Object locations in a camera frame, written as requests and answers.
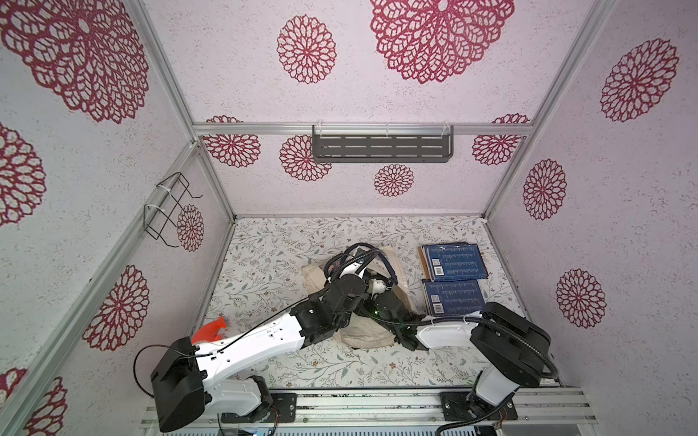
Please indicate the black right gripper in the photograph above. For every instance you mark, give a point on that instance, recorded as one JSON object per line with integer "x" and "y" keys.
{"x": 393, "y": 304}

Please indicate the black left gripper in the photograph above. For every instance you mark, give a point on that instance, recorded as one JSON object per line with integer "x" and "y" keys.
{"x": 362, "y": 278}

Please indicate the cream canvas tote bag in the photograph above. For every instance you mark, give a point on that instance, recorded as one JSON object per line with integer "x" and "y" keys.
{"x": 363, "y": 333}

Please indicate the blue book carried rightward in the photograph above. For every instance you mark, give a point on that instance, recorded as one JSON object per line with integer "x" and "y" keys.
{"x": 453, "y": 298}

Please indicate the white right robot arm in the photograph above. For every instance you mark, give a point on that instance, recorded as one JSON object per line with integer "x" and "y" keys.
{"x": 516, "y": 349}

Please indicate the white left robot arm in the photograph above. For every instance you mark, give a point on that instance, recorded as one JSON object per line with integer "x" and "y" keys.
{"x": 189, "y": 378}

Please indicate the red plastic object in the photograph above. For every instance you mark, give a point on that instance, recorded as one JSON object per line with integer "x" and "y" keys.
{"x": 210, "y": 332}

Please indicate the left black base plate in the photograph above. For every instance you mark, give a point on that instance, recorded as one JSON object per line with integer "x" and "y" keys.
{"x": 272, "y": 407}

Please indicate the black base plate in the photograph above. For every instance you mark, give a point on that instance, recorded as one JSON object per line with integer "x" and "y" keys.
{"x": 465, "y": 406}
{"x": 272, "y": 407}

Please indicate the aluminium front rail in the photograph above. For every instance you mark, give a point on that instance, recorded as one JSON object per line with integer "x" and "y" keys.
{"x": 401, "y": 411}

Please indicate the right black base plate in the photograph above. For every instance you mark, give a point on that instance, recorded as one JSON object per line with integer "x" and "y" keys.
{"x": 465, "y": 406}

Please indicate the grey slotted wall shelf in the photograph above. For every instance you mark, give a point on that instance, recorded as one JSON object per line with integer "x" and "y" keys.
{"x": 433, "y": 148}

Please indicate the black wire wall rack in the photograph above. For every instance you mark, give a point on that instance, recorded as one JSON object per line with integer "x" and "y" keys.
{"x": 175, "y": 221}

